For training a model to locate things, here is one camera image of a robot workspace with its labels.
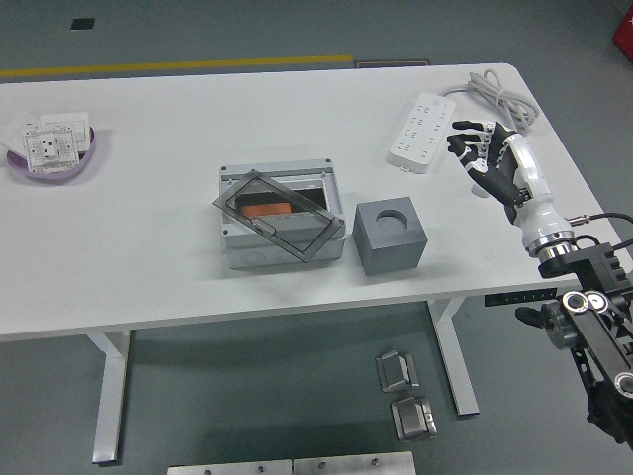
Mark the red object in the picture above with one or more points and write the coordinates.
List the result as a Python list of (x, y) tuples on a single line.
[(624, 29)]

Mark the smoky transparent box lid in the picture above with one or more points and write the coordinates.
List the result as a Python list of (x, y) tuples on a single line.
[(257, 190)]

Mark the white right table leg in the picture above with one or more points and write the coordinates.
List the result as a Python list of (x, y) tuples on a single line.
[(460, 376)]

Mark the orange cylinder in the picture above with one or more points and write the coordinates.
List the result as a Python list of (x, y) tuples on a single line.
[(267, 210)]

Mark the flat metal plate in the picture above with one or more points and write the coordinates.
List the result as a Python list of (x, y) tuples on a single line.
[(227, 468)]

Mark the grey plastic junction box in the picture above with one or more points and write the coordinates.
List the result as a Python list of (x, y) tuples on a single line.
[(247, 259)]

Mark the purple bowl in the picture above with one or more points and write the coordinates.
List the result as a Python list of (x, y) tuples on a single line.
[(49, 177)]

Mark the black floor cover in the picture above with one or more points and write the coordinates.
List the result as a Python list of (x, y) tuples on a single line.
[(82, 24)]

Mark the grey cube with round hole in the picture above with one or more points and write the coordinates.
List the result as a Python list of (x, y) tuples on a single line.
[(390, 257)]

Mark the small white printed card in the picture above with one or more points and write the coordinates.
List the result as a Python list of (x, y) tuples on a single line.
[(20, 126)]

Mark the white power strip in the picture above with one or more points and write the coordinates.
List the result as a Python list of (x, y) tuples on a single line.
[(423, 131)]

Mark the brown floor plate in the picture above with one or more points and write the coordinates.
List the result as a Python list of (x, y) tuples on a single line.
[(393, 64)]

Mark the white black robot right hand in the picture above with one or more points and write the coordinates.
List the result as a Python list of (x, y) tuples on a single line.
[(531, 183)]

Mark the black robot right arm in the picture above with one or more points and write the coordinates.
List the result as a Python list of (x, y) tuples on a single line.
[(593, 267)]

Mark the white table leg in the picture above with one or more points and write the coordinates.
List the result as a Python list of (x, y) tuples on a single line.
[(460, 376), (111, 396)]

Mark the black table control panel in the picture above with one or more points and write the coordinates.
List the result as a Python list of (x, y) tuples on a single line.
[(519, 297)]

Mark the white left table leg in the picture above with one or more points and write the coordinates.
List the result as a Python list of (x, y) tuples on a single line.
[(111, 396)]

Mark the plain white switch plate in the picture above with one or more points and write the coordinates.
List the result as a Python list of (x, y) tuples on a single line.
[(64, 119)]

